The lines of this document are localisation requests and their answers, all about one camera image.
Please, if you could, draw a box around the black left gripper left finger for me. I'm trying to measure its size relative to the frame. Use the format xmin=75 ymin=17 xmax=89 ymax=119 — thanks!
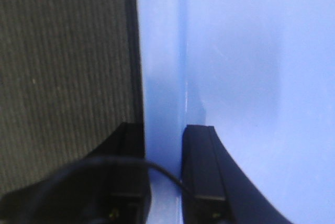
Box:
xmin=1 ymin=122 xmax=151 ymax=223

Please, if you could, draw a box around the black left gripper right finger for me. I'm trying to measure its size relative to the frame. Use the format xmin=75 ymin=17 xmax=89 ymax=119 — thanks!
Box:
xmin=182 ymin=125 xmax=290 ymax=223

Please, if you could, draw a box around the blue plastic tray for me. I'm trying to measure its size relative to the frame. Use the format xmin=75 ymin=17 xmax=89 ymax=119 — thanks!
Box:
xmin=137 ymin=0 xmax=334 ymax=223

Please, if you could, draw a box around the black table mat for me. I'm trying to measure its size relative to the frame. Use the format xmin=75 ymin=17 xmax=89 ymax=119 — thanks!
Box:
xmin=1 ymin=0 xmax=143 ymax=194

